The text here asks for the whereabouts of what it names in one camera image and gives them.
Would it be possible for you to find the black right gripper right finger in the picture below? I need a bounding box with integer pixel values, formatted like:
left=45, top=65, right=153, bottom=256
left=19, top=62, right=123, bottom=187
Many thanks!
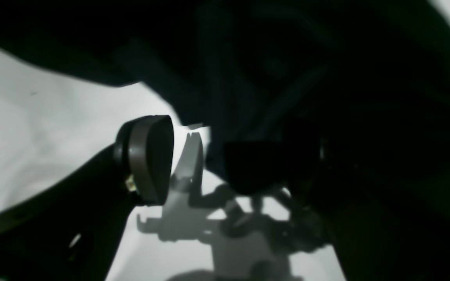
left=223, top=118, right=327, bottom=195

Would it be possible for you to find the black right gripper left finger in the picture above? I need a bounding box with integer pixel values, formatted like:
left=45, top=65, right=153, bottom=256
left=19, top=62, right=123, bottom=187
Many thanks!
left=0, top=115, right=174, bottom=281

